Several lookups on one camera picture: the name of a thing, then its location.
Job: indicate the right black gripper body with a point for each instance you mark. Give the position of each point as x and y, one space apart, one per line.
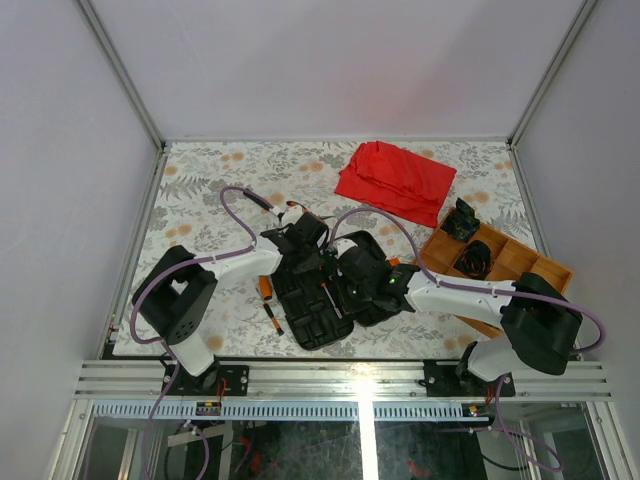
357 297

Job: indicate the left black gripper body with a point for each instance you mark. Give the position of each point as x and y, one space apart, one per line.
310 255

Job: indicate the large orange handled screwdriver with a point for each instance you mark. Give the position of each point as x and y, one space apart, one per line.
331 300

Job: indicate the black plastic tool case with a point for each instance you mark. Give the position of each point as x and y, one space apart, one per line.
308 311

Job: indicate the small orange black screwdriver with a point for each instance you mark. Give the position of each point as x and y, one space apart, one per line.
273 319

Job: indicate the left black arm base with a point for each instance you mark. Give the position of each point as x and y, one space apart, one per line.
220 381

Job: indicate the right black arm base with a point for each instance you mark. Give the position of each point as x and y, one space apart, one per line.
455 375

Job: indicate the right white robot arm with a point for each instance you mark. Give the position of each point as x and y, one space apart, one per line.
539 326

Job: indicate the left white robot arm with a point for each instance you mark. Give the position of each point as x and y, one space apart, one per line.
175 296

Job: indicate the orange black pliers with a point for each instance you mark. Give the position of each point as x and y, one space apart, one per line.
293 204

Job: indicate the red folded cloth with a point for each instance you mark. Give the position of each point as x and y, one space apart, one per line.
397 181

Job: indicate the wooden compartment tray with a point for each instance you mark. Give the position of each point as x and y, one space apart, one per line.
511 259

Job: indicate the black handled hammer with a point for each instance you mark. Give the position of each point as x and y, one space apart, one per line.
262 202

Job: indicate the aluminium front rail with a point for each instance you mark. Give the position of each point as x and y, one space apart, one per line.
318 390

